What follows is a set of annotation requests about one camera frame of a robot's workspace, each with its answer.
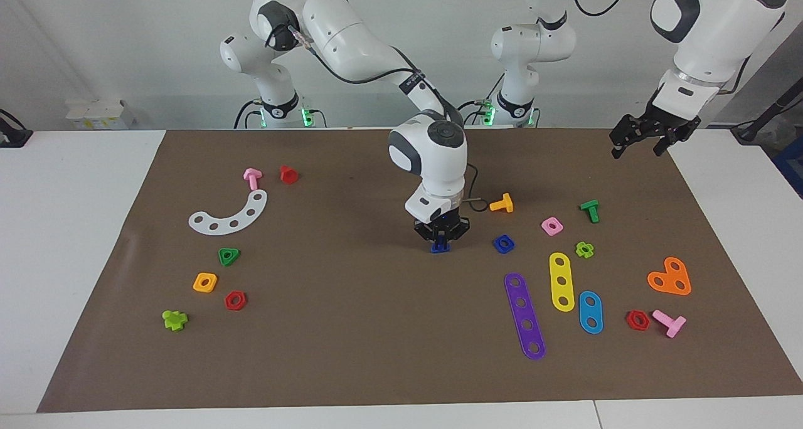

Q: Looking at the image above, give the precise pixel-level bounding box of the black stand pole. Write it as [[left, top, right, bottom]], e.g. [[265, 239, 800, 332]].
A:
[[731, 78, 803, 144]]

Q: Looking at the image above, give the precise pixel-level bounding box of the black clamp device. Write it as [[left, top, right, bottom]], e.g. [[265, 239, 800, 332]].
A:
[[0, 109, 33, 149]]

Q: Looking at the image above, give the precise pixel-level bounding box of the blue crate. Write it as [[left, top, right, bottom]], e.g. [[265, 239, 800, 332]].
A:
[[773, 137, 803, 199]]

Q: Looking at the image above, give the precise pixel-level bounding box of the black base cable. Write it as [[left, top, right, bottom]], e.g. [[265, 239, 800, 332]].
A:
[[447, 98, 496, 127], [233, 98, 264, 129]]

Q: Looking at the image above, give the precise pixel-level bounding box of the brown table mat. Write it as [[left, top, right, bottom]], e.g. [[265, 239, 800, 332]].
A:
[[36, 127, 803, 414]]

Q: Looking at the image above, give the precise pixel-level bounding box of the purple four-hole strip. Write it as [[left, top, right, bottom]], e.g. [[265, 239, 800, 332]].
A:
[[504, 272, 546, 361]]

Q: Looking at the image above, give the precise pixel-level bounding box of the yellow three-hole strip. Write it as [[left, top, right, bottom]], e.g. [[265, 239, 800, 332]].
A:
[[549, 252, 576, 312]]

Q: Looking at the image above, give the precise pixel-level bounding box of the black left base cable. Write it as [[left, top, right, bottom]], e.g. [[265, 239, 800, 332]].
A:
[[447, 98, 496, 127]]

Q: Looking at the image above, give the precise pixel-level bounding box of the white cardboard box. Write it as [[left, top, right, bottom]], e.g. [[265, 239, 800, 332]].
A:
[[66, 98, 136, 130]]

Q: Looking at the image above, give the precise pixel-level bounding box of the orange heart-shaped plate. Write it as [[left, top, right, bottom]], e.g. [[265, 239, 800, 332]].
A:
[[647, 257, 692, 296]]

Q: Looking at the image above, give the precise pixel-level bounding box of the black right base cable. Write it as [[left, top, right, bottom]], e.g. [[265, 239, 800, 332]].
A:
[[233, 98, 264, 129]]

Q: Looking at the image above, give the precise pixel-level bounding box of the blue two-hole strip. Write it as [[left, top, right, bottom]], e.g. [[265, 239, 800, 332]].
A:
[[578, 290, 604, 335]]

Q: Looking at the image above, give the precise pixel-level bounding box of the white curved perforated plate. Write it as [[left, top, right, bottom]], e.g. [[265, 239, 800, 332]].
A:
[[188, 189, 269, 236]]

